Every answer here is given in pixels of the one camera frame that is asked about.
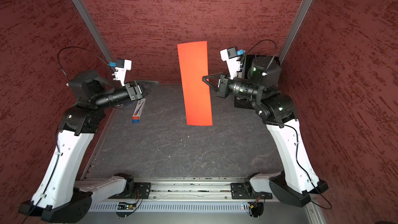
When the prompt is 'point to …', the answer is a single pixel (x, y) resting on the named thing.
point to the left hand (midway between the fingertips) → (154, 89)
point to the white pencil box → (139, 107)
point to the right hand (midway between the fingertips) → (201, 84)
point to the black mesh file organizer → (241, 102)
